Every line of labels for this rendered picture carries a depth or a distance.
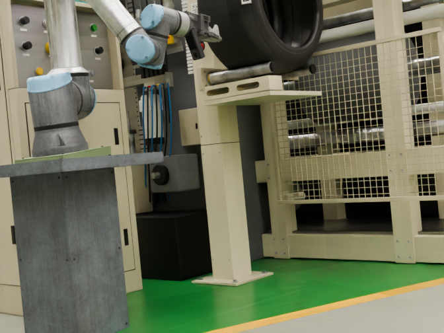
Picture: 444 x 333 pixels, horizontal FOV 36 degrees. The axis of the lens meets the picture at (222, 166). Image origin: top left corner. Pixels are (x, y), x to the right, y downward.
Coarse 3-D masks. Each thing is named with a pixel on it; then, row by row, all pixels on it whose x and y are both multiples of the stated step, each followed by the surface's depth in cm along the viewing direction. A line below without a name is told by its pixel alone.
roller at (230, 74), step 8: (256, 64) 275; (264, 64) 271; (272, 64) 269; (224, 72) 285; (232, 72) 282; (240, 72) 279; (248, 72) 276; (256, 72) 274; (264, 72) 272; (272, 72) 270; (208, 80) 291; (216, 80) 288; (224, 80) 286
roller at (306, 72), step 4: (312, 64) 291; (300, 68) 293; (304, 68) 291; (308, 68) 290; (312, 68) 290; (288, 72) 297; (292, 72) 296; (296, 72) 294; (300, 72) 293; (304, 72) 292; (308, 72) 291; (312, 72) 290; (284, 76) 299; (288, 76) 298; (292, 76) 297; (296, 76) 296; (300, 76) 295
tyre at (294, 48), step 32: (224, 0) 265; (256, 0) 262; (288, 0) 311; (320, 0) 297; (224, 32) 270; (256, 32) 264; (288, 32) 312; (320, 32) 295; (224, 64) 284; (288, 64) 279
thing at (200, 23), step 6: (186, 12) 247; (192, 18) 250; (198, 18) 251; (204, 18) 253; (192, 24) 250; (198, 24) 251; (204, 24) 253; (198, 30) 251; (204, 30) 252; (198, 36) 252; (204, 36) 253
